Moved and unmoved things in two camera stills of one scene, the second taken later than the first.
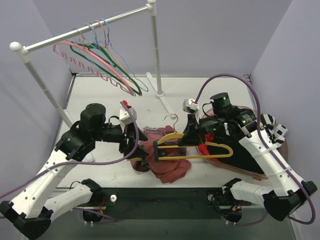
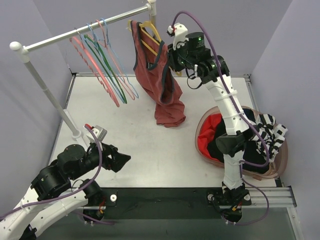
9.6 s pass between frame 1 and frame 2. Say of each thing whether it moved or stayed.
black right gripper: moved
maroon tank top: moved
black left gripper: moved
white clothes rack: stayed
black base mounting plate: stayed
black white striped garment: stayed
